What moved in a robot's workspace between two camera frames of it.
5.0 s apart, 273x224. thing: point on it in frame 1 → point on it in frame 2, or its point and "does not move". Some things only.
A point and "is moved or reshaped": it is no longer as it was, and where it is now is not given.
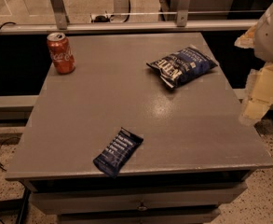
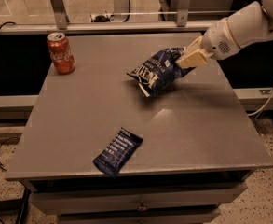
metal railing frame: x=183 y=21 does not move
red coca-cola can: x=61 y=52 does not move
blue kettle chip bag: x=179 y=68 is moved or reshaped
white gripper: x=272 y=36 → x=216 y=41
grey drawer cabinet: x=193 y=164 does not move
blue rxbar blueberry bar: x=117 y=152 does not move
